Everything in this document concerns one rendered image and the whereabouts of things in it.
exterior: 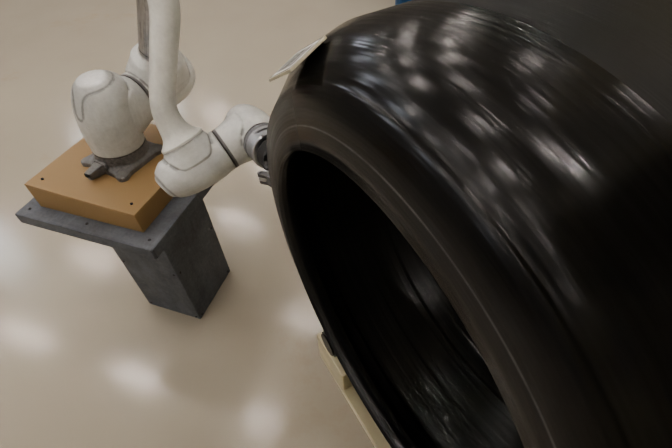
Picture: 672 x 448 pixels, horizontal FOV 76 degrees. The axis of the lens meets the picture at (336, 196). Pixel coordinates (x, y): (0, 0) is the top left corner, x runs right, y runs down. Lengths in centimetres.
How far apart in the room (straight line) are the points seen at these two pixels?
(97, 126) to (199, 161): 44
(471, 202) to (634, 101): 9
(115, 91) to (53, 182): 35
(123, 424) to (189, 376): 25
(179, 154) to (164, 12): 28
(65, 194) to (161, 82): 58
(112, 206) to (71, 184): 17
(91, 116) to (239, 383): 102
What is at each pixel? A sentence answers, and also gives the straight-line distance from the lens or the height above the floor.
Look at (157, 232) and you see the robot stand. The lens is 132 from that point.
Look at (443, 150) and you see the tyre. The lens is 23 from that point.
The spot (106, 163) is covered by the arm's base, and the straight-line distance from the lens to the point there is 144.
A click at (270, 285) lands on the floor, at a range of 190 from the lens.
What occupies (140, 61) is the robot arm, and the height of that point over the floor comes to 99.
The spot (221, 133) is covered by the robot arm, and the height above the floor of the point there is 99.
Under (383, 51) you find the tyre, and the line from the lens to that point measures 28.
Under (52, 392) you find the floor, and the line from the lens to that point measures 201.
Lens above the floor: 156
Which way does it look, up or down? 45 degrees down
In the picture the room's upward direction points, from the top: 4 degrees counter-clockwise
